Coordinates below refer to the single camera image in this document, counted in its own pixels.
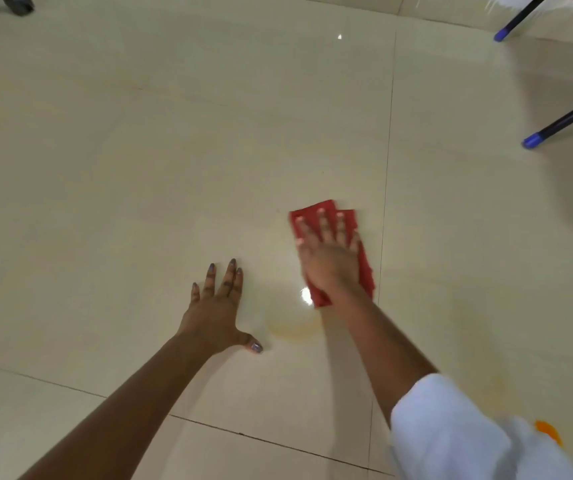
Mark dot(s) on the person's right hand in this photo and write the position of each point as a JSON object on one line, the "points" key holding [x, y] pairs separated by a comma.
{"points": [[331, 267]]}

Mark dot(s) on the person's left hand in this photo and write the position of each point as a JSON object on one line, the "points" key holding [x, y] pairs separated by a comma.
{"points": [[211, 319]]}

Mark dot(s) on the red cleaning cloth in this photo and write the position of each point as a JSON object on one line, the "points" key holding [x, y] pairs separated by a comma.
{"points": [[309, 214]]}

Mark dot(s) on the orange liquid spill drops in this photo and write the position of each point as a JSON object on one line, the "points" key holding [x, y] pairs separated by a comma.
{"points": [[546, 428]]}

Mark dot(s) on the person's left forearm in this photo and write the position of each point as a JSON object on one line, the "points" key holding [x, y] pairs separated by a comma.
{"points": [[116, 419]]}

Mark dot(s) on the person's right forearm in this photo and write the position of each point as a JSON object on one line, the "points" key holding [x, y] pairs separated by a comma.
{"points": [[381, 344]]}

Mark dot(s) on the cream tiled floor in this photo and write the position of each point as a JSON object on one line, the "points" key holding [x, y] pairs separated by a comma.
{"points": [[116, 144]]}

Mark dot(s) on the black chair caster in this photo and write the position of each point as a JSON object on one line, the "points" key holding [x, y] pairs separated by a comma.
{"points": [[19, 3]]}

